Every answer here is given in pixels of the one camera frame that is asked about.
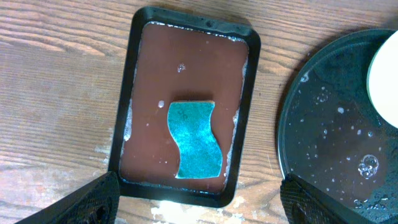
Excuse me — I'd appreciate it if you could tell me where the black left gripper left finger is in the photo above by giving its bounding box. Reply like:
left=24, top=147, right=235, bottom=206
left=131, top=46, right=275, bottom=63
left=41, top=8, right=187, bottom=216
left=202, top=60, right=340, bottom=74
left=18, top=172, right=120, bottom=224

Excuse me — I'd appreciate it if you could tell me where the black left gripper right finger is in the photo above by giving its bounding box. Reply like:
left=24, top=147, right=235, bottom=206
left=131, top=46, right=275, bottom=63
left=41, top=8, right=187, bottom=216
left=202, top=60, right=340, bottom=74
left=280, top=174, right=371, bottom=223

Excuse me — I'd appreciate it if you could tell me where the green scrubbing sponge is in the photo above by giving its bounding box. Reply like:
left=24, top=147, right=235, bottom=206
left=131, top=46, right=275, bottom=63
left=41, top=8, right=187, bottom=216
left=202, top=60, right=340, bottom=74
left=167, top=101, right=223, bottom=179

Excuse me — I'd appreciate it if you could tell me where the pale green plate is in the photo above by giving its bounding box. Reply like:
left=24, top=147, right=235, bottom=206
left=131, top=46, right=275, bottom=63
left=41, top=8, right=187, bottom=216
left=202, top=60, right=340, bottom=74
left=366, top=31, right=397, bottom=128

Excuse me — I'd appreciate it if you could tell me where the round black serving tray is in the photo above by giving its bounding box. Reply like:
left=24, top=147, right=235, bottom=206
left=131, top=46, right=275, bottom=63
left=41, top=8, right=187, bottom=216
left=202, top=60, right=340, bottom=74
left=277, top=29, right=397, bottom=223

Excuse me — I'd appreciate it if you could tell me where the black rectangular water tray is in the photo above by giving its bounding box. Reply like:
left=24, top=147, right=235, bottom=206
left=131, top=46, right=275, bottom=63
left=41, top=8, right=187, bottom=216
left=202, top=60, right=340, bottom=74
left=108, top=6, right=261, bottom=208

